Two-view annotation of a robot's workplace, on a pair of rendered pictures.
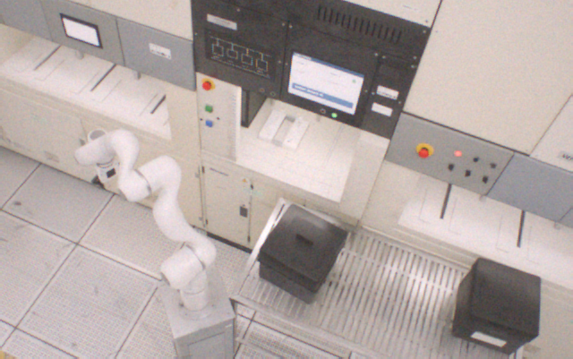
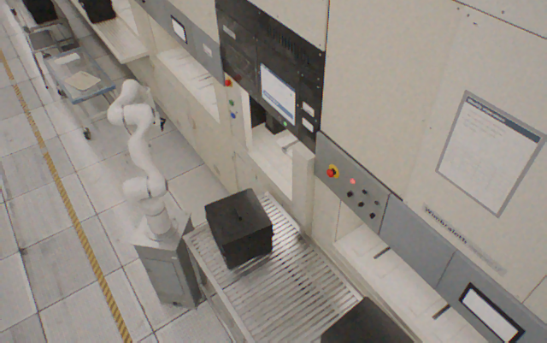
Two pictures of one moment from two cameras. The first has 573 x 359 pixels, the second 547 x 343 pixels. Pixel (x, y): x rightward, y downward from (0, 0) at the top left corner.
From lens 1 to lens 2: 1.20 m
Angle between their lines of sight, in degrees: 28
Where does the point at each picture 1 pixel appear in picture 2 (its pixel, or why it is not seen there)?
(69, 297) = (136, 211)
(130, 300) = not seen: hidden behind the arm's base
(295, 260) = (220, 223)
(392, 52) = (306, 71)
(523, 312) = not seen: outside the picture
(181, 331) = (137, 241)
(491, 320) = not seen: outside the picture
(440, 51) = (332, 75)
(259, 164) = (262, 160)
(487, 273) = (364, 312)
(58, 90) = (180, 74)
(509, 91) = (379, 126)
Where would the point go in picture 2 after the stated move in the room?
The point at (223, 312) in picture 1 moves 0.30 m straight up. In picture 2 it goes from (170, 244) to (158, 212)
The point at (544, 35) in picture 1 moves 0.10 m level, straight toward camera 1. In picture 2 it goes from (393, 69) to (365, 77)
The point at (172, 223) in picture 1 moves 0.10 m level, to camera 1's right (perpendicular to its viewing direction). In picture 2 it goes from (134, 150) to (146, 159)
